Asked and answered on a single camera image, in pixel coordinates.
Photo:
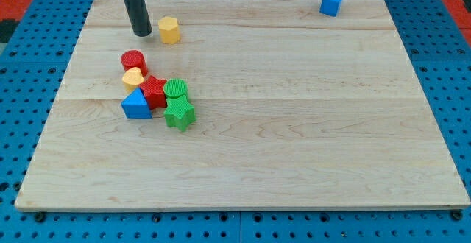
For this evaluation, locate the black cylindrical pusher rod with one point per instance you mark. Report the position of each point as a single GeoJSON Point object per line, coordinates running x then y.
{"type": "Point", "coordinates": [139, 17]}

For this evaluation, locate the yellow hexagon block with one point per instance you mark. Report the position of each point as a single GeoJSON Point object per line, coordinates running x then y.
{"type": "Point", "coordinates": [169, 30]}

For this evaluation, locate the blue cube block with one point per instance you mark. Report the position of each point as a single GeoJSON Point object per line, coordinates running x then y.
{"type": "Point", "coordinates": [330, 7]}

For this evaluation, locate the red cylinder block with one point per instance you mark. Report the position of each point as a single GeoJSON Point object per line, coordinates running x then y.
{"type": "Point", "coordinates": [134, 59]}

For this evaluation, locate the yellow heart block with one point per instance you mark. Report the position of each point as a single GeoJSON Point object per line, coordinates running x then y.
{"type": "Point", "coordinates": [131, 79]}

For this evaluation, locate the red star block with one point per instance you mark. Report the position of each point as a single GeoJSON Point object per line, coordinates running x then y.
{"type": "Point", "coordinates": [153, 92]}

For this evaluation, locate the green cylinder block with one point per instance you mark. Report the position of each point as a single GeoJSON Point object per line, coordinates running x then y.
{"type": "Point", "coordinates": [175, 88]}

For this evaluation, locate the blue triangle block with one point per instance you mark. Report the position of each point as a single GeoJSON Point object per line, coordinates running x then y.
{"type": "Point", "coordinates": [135, 106]}

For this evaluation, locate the green star block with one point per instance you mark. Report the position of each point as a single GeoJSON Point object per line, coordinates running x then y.
{"type": "Point", "coordinates": [179, 113]}

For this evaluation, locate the wooden board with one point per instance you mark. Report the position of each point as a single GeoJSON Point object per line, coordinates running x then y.
{"type": "Point", "coordinates": [295, 111]}

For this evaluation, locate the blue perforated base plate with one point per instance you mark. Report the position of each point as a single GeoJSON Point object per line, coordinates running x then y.
{"type": "Point", "coordinates": [32, 67]}

